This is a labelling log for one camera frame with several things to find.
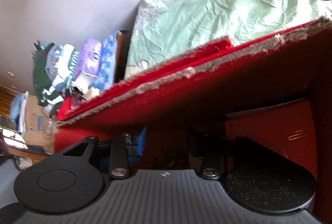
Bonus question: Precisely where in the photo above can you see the brown cardboard box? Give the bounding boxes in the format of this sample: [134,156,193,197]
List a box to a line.
[23,93,56,153]

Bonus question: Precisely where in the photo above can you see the pile of folded clothes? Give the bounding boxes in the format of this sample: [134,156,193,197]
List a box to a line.
[31,41,79,110]

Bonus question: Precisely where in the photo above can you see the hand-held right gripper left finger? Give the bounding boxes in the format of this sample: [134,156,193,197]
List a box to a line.
[56,124,148,179]

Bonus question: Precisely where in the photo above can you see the purple tissue pack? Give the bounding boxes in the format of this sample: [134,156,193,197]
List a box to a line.
[73,37,102,84]

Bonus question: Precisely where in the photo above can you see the large red cardboard box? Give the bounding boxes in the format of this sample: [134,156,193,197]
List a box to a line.
[53,15,332,224]

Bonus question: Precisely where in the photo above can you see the red patterned gift carton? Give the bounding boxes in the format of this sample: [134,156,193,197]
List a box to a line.
[225,99,318,178]

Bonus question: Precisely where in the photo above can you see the wooden bed frame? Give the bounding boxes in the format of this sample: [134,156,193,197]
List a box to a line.
[115,29,130,82]

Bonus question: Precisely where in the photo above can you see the red cloth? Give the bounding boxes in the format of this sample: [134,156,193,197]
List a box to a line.
[56,96,78,121]

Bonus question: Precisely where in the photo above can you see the light green sheet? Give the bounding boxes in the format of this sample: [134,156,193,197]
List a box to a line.
[124,0,332,79]

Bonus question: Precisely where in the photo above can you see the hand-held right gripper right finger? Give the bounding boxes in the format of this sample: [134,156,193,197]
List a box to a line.
[187,124,288,180]

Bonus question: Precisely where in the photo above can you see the grey object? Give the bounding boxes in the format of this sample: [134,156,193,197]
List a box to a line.
[0,157,26,224]

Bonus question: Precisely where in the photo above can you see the blue fabric stack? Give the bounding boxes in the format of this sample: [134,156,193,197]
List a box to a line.
[10,93,29,134]

